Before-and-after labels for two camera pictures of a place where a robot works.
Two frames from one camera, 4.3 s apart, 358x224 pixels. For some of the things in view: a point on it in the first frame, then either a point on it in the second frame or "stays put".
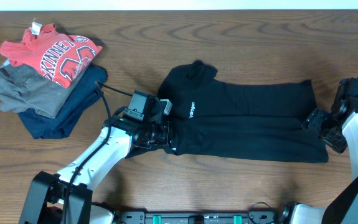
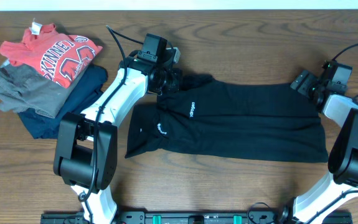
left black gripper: (164, 138) → (173, 87)
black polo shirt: (210, 117) stays put
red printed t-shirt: (63, 56) stays put
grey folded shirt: (20, 88) stays put
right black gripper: (312, 121) → (309, 79)
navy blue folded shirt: (74, 115) stays put
